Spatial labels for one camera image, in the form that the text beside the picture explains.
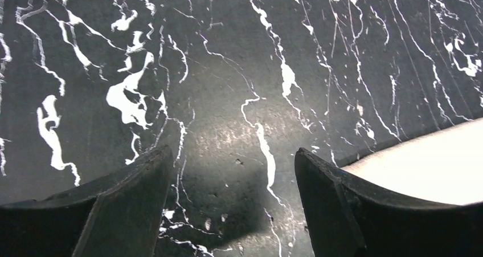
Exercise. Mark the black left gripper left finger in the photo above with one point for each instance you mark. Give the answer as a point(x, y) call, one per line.
point(115, 215)

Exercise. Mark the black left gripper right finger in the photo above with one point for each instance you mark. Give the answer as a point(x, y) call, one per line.
point(349, 216)

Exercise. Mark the beige cloth napkin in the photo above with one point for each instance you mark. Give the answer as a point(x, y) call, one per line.
point(443, 166)

